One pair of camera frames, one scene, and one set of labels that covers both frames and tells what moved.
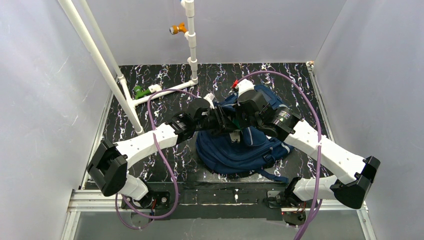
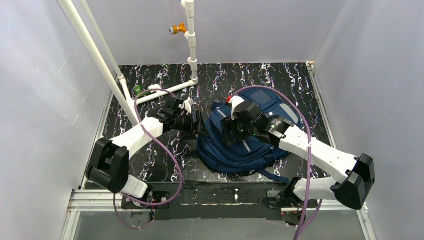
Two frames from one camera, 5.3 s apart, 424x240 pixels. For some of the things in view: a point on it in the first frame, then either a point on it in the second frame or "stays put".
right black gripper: [241, 117] -> [227, 129]
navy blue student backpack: [217, 150] stays put
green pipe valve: [139, 93] stays put
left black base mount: [153, 200] stays put
